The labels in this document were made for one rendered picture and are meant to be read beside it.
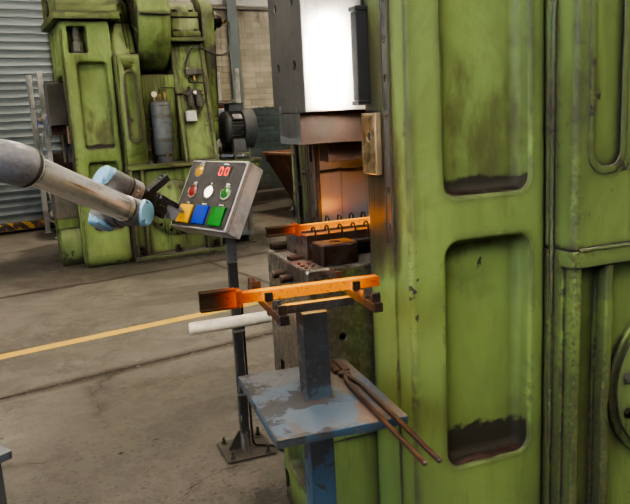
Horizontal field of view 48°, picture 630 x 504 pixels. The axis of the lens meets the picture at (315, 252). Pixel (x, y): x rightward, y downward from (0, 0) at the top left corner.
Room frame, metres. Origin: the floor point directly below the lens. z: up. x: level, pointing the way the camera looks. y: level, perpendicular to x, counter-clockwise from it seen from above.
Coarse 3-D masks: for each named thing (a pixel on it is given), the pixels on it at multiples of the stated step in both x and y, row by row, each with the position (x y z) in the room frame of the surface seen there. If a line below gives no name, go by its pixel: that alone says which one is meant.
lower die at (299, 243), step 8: (360, 224) 2.26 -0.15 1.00; (304, 232) 2.19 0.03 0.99; (312, 232) 2.20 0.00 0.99; (320, 232) 2.20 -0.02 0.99; (336, 232) 2.18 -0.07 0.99; (344, 232) 2.19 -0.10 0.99; (352, 232) 2.20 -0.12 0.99; (360, 232) 2.21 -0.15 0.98; (288, 240) 2.31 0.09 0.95; (296, 240) 2.24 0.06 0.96; (304, 240) 2.17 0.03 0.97; (312, 240) 2.15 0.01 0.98; (320, 240) 2.16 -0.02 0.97; (288, 248) 2.32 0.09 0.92; (296, 248) 2.24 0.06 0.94; (304, 248) 2.17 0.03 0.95; (360, 248) 2.21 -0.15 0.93; (368, 248) 2.22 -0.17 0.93; (304, 256) 2.17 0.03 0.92
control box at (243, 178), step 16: (192, 176) 2.79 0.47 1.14; (208, 176) 2.72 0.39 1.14; (224, 176) 2.65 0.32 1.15; (240, 176) 2.60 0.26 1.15; (256, 176) 2.63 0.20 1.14; (240, 192) 2.57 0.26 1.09; (240, 208) 2.56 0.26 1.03; (176, 224) 2.71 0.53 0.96; (192, 224) 2.65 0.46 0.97; (224, 224) 2.52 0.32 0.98; (240, 224) 2.56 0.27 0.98
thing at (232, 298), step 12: (360, 276) 1.64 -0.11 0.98; (372, 276) 1.63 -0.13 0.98; (228, 288) 1.54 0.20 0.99; (264, 288) 1.57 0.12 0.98; (276, 288) 1.56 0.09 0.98; (288, 288) 1.56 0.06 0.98; (300, 288) 1.57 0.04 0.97; (312, 288) 1.58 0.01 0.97; (324, 288) 1.58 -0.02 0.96; (336, 288) 1.59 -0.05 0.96; (348, 288) 1.60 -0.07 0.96; (204, 300) 1.51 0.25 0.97; (216, 300) 1.52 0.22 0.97; (228, 300) 1.53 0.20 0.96; (240, 300) 1.52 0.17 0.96; (252, 300) 1.53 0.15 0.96; (204, 312) 1.51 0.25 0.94
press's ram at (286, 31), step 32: (288, 0) 2.19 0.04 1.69; (320, 0) 2.12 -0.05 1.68; (352, 0) 2.16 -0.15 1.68; (288, 32) 2.20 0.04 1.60; (320, 32) 2.12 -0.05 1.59; (288, 64) 2.22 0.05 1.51; (320, 64) 2.12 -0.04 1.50; (288, 96) 2.23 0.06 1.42; (320, 96) 2.12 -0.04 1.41; (352, 96) 2.15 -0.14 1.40
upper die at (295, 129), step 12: (288, 120) 2.25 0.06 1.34; (300, 120) 2.15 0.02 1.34; (312, 120) 2.16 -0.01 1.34; (324, 120) 2.17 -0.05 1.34; (336, 120) 2.19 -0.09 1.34; (348, 120) 2.20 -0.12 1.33; (360, 120) 2.22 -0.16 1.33; (288, 132) 2.25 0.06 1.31; (300, 132) 2.15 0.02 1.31; (312, 132) 2.16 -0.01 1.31; (324, 132) 2.17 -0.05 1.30; (336, 132) 2.19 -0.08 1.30; (348, 132) 2.20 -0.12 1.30; (360, 132) 2.21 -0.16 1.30; (300, 144) 2.16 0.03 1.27
